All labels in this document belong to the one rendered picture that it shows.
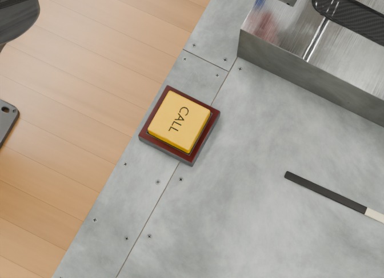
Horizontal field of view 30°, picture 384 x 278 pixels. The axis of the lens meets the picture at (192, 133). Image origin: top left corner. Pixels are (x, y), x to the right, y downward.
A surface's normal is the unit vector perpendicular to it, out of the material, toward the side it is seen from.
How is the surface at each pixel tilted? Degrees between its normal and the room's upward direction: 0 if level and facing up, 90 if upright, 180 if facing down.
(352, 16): 4
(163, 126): 0
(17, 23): 90
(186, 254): 0
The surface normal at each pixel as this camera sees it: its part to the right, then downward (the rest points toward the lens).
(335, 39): 0.02, -0.25
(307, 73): -0.47, 0.85
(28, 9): 0.54, 0.81
